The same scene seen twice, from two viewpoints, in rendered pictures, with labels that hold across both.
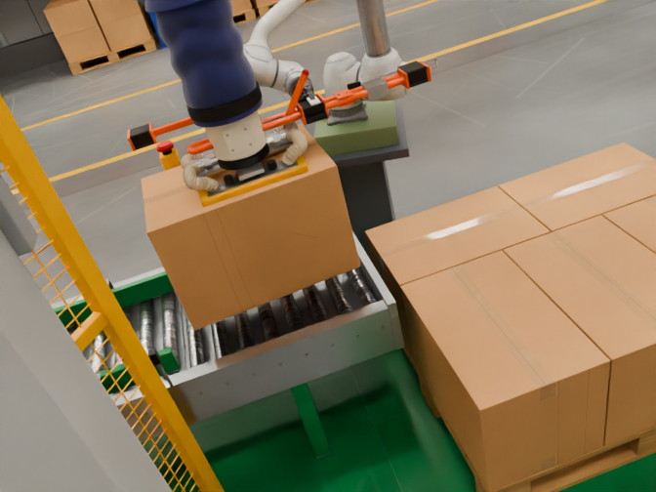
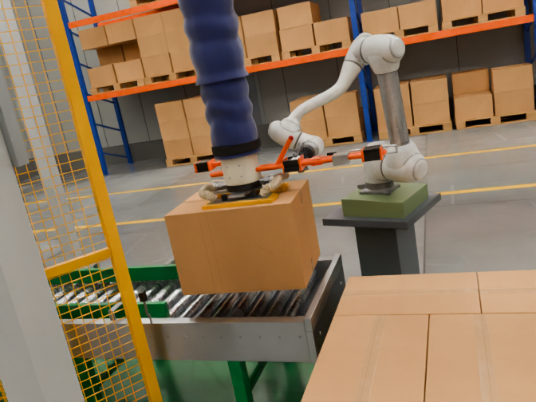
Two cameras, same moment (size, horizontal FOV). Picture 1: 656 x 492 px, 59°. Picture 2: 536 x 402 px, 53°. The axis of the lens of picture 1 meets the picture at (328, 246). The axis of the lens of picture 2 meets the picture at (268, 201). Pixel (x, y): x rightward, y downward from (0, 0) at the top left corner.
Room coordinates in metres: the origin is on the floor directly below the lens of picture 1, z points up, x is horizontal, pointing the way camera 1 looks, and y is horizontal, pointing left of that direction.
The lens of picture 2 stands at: (-0.38, -1.01, 1.65)
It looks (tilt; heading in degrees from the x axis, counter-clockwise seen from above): 15 degrees down; 27
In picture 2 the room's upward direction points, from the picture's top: 11 degrees counter-clockwise
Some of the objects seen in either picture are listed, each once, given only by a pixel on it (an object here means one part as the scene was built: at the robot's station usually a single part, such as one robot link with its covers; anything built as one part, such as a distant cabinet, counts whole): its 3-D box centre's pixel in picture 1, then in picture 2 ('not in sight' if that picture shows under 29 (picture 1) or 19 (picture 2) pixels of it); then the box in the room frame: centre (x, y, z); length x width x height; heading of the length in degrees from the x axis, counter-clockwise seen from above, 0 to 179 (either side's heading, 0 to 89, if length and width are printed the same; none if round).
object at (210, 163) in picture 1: (242, 152); (244, 184); (1.72, 0.18, 1.12); 0.34 x 0.25 x 0.06; 98
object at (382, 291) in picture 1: (360, 255); (325, 287); (1.77, -0.11, 0.58); 0.70 x 0.03 x 0.06; 7
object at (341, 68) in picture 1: (343, 79); (378, 161); (2.47, -0.25, 1.01); 0.18 x 0.16 x 0.22; 57
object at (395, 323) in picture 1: (365, 275); (329, 307); (1.77, -0.11, 0.47); 0.70 x 0.03 x 0.15; 7
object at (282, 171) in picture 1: (251, 176); (238, 198); (1.62, 0.17, 1.08); 0.34 x 0.10 x 0.05; 98
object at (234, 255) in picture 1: (250, 222); (246, 236); (1.74, 0.24, 0.86); 0.60 x 0.40 x 0.40; 100
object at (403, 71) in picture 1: (414, 74); (372, 153); (1.79, -0.41, 1.20); 0.08 x 0.07 x 0.05; 98
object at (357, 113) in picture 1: (342, 109); (376, 185); (2.48, -0.22, 0.87); 0.22 x 0.18 x 0.06; 81
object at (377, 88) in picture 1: (375, 89); (341, 159); (1.78, -0.28, 1.19); 0.07 x 0.07 x 0.04; 8
